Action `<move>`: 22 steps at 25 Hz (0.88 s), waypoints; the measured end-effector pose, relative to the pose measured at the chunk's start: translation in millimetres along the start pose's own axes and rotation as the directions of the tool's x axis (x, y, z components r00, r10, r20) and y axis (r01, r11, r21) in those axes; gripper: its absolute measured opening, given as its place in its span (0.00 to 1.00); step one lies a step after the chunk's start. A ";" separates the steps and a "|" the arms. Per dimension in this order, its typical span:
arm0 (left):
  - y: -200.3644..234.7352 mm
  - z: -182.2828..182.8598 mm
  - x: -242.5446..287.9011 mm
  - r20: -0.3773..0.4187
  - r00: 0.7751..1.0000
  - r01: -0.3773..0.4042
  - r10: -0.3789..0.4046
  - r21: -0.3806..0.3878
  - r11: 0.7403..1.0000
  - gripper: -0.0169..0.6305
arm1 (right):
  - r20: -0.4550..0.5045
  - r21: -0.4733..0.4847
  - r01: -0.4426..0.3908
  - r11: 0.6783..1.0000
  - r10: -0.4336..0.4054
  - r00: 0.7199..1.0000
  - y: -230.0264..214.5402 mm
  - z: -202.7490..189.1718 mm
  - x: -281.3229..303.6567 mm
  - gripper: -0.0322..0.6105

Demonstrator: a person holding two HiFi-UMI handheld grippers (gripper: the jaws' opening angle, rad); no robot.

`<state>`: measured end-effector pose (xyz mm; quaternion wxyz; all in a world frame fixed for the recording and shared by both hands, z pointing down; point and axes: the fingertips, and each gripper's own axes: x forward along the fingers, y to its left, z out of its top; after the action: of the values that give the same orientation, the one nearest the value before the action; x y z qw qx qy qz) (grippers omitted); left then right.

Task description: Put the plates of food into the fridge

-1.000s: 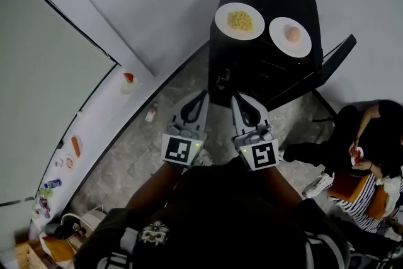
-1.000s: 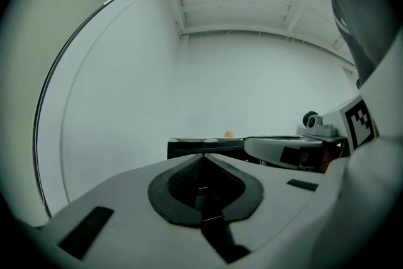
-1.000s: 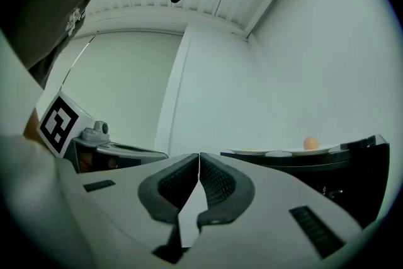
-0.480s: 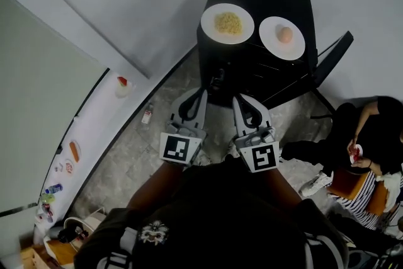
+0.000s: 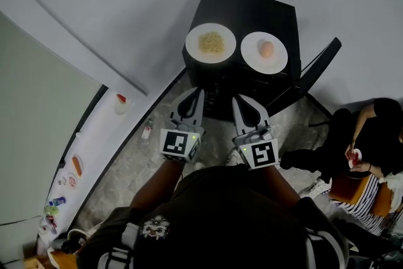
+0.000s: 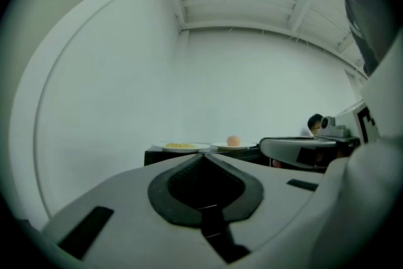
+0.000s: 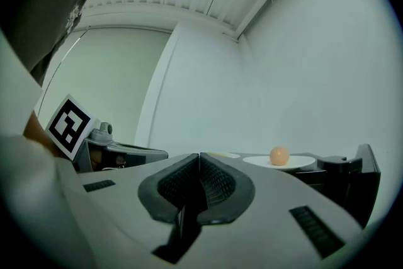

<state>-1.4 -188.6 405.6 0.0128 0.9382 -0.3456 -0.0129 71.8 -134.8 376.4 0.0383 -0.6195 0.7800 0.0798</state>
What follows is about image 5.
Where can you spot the white round plate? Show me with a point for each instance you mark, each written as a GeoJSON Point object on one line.
{"type": "Point", "coordinates": [277, 60]}
{"type": "Point", "coordinates": [192, 44]}

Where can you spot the person's dark printed shirt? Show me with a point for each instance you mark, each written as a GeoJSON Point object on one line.
{"type": "Point", "coordinates": [220, 217]}

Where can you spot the orange stool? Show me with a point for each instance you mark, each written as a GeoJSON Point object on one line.
{"type": "Point", "coordinates": [349, 190]}

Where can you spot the black bag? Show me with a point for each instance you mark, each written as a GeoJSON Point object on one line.
{"type": "Point", "coordinates": [371, 249]}

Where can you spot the person's right forearm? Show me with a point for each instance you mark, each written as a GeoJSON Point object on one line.
{"type": "Point", "coordinates": [280, 186]}

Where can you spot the yellow noodles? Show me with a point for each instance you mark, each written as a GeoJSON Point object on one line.
{"type": "Point", "coordinates": [211, 42]}

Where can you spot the toy hot dog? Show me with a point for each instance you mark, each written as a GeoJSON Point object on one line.
{"type": "Point", "coordinates": [77, 166]}

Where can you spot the person's left forearm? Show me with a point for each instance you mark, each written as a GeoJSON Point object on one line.
{"type": "Point", "coordinates": [157, 186]}

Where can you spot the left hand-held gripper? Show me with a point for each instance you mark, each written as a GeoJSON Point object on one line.
{"type": "Point", "coordinates": [176, 145]}

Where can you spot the white bowl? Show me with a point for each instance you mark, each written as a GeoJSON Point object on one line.
{"type": "Point", "coordinates": [74, 234]}

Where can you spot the brown egg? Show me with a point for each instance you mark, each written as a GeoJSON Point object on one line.
{"type": "Point", "coordinates": [266, 48]}

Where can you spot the green toy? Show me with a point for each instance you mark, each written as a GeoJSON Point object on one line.
{"type": "Point", "coordinates": [52, 210]}

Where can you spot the person's right shoe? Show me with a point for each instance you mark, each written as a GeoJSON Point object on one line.
{"type": "Point", "coordinates": [233, 160]}

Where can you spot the white fluffy cloth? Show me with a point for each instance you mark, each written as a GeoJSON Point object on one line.
{"type": "Point", "coordinates": [393, 186]}

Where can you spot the round red white toy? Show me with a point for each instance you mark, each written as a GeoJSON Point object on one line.
{"type": "Point", "coordinates": [72, 181]}

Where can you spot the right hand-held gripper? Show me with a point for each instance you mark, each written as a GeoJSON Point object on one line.
{"type": "Point", "coordinates": [261, 152]}

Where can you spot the small blue bottle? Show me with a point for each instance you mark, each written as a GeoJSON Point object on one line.
{"type": "Point", "coordinates": [57, 201]}

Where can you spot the black white striped cloth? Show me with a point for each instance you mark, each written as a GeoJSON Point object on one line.
{"type": "Point", "coordinates": [368, 203]}

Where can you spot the small red white carton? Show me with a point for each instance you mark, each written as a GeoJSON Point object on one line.
{"type": "Point", "coordinates": [147, 130]}

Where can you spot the pale green roller blind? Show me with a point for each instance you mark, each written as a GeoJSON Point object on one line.
{"type": "Point", "coordinates": [31, 119]}
{"type": "Point", "coordinates": [15, 239]}

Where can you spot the person's left shoe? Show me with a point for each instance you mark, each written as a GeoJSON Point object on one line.
{"type": "Point", "coordinates": [199, 165]}

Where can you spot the white cup with red fruit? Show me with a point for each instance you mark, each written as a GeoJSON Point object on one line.
{"type": "Point", "coordinates": [122, 105]}

